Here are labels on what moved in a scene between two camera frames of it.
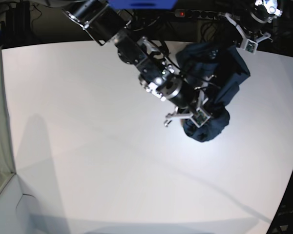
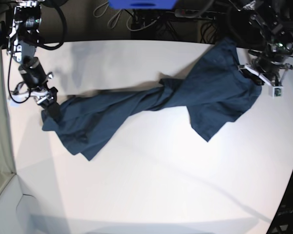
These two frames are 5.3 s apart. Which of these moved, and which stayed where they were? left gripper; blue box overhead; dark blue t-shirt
Moved: left gripper; dark blue t-shirt
Stayed: blue box overhead
